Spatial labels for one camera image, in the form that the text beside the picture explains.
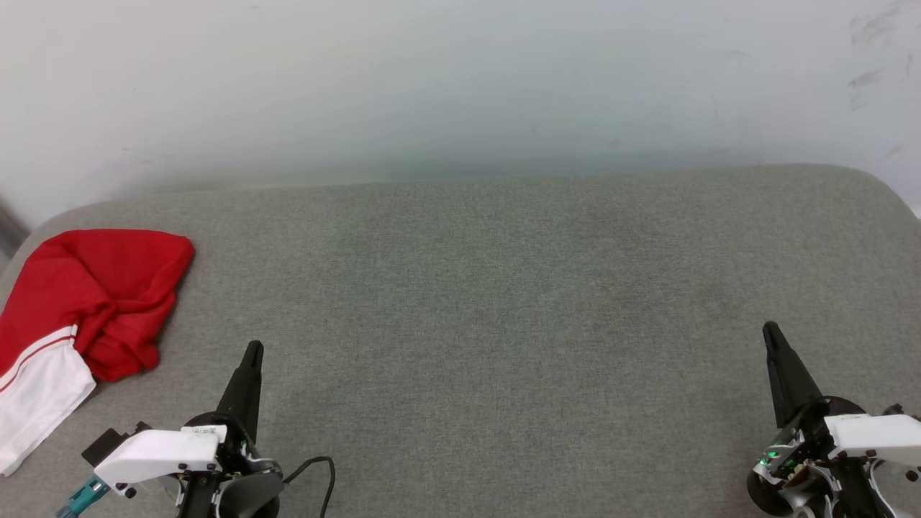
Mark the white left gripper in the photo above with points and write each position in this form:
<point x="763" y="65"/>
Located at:
<point x="162" y="453"/>

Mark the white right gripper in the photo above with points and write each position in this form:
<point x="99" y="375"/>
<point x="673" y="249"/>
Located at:
<point x="874" y="437"/>

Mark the red and white shirt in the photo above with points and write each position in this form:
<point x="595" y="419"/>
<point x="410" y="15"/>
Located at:
<point x="108" y="288"/>

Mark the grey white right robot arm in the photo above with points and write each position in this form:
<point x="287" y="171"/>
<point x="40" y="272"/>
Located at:
<point x="860" y="493"/>

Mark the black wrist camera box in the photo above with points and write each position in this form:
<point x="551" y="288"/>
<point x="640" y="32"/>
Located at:
<point x="108" y="446"/>

